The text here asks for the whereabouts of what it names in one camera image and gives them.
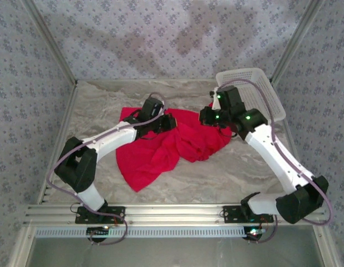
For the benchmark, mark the red t-shirt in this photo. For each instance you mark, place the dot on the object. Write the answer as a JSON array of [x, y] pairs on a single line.
[[149, 161]]

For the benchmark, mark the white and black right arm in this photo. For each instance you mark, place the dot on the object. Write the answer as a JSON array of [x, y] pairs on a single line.
[[277, 158]]

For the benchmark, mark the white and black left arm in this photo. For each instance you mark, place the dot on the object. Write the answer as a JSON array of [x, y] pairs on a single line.
[[77, 167]]

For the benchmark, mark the white perforated plastic basket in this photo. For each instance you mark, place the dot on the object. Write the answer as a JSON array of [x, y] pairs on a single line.
[[261, 91]]

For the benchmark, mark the black controller board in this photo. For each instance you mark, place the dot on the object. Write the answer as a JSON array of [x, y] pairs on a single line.
[[254, 233], [98, 233]]

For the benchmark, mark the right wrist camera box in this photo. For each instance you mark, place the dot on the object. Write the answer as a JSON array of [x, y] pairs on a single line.
[[215, 102]]

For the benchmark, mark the aluminium table side rail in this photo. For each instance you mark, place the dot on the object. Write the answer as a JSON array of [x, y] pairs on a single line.
[[293, 144], [60, 133]]

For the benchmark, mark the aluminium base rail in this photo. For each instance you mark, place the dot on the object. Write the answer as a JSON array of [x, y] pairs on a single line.
[[172, 212]]

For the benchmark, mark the aluminium corner post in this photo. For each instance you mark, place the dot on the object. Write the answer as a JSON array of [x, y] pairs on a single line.
[[297, 41], [49, 41]]

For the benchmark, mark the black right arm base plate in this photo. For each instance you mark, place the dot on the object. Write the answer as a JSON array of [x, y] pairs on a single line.
[[233, 214]]

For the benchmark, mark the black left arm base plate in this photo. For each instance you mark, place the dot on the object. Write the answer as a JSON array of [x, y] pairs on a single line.
[[85, 218]]

